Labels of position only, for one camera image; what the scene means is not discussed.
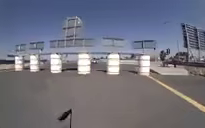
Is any row of white barrels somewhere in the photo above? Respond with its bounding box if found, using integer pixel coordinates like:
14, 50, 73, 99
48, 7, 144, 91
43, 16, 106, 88
13, 53, 152, 77

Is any grey asphalt road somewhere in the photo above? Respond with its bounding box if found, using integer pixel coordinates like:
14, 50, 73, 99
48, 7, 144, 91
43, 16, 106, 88
0, 61, 205, 128

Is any row of barrier sign panels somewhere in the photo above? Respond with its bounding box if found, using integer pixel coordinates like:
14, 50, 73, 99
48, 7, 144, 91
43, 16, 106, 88
7, 36, 158, 57

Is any tree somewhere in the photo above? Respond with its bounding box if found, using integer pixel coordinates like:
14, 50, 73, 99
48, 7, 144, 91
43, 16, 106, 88
158, 49, 168, 63

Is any pale concrete pavement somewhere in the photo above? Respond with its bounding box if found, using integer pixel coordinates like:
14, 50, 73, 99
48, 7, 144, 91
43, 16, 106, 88
149, 61, 190, 77

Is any large billboard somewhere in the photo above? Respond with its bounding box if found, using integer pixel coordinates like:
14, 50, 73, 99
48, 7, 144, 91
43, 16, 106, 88
180, 22, 205, 63

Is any dirt verge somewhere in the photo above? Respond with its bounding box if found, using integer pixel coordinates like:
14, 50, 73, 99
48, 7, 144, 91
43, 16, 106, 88
184, 64, 205, 80

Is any tall sign frame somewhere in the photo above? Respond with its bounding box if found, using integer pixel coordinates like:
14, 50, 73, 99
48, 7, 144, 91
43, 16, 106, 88
62, 15, 84, 42

